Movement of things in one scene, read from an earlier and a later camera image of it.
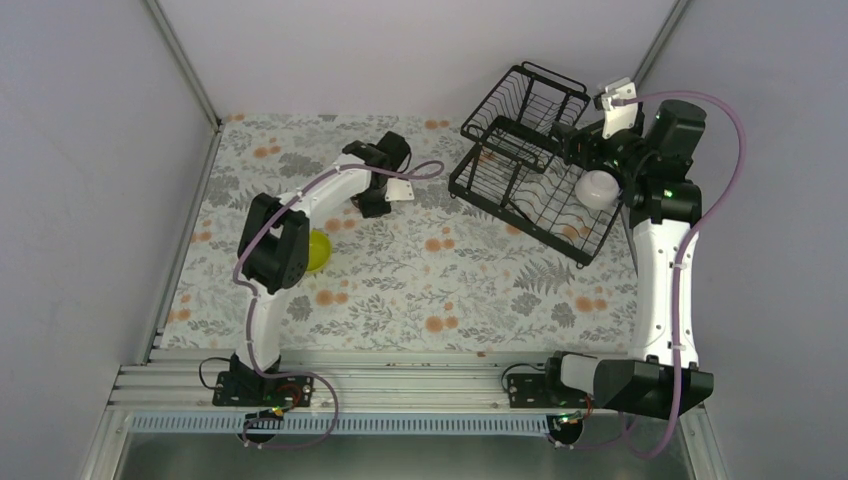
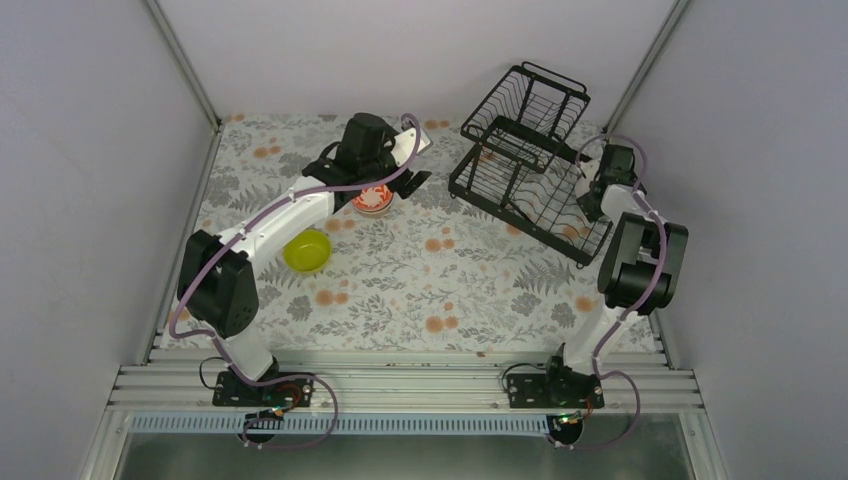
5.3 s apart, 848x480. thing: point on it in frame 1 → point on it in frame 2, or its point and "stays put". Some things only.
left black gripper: (369, 211) → (396, 185)
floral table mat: (440, 275) stays put
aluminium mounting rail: (373, 392) stays put
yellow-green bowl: (320, 251) stays put
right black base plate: (531, 391) stays put
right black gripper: (588, 135) → (589, 208)
